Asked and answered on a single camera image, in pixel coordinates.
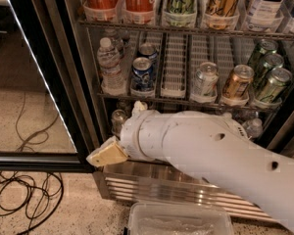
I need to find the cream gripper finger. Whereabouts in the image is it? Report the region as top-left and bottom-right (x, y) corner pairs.
(86, 136), (128, 167)
(131, 101), (148, 116)

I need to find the clear front water bottle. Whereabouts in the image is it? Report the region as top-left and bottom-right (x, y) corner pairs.
(97, 37), (125, 96)

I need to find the clear water bottle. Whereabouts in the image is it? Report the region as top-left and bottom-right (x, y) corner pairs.
(104, 28), (124, 57)
(97, 37), (125, 96)

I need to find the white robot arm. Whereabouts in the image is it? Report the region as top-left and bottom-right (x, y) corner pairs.
(87, 108), (294, 232)

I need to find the empty white shelf tray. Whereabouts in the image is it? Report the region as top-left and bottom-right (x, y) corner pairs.
(161, 34), (187, 99)

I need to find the stainless steel fridge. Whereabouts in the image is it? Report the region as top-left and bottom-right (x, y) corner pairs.
(25, 0), (294, 227)

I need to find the clear rear water bottle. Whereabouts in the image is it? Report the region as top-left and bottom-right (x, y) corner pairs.
(104, 28), (124, 57)

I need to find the glass fridge door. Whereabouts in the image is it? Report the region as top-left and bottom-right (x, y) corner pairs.
(0, 0), (97, 173)

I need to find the bottom right water bottle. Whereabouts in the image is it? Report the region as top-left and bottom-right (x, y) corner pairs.
(242, 117), (263, 139)

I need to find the white labelled bottle top shelf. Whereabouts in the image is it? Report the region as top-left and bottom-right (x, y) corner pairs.
(244, 0), (283, 32)

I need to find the silver can bottom left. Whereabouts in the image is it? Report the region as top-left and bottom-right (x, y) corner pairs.
(111, 110), (127, 136)

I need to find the blue front soda can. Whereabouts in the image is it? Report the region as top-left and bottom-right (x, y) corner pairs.
(131, 57), (154, 91)

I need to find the blue soda can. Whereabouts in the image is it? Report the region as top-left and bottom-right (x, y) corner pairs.
(131, 57), (154, 91)
(137, 42), (158, 69)

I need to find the blue rear soda can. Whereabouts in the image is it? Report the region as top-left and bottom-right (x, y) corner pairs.
(137, 42), (158, 69)

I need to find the white silver can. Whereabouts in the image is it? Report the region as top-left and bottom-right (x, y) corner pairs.
(193, 62), (219, 97)

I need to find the clear plastic bin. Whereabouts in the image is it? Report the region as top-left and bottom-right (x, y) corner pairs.
(126, 202), (234, 235)

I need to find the green white tall can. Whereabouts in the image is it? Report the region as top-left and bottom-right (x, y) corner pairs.
(162, 0), (197, 27)

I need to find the orange tall can right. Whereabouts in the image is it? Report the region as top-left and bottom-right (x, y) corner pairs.
(124, 0), (154, 24)

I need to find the orange tall can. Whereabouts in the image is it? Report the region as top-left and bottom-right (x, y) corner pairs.
(83, 0), (121, 23)
(124, 0), (154, 24)

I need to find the orange tall can left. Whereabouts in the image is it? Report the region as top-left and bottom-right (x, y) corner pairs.
(83, 0), (121, 23)

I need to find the gold tall can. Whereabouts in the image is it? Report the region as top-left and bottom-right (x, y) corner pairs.
(204, 0), (239, 30)

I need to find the green middle can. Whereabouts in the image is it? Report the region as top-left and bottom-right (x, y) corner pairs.
(253, 53), (284, 88)

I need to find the green rear can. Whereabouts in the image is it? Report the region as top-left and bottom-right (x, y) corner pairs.
(247, 39), (278, 69)

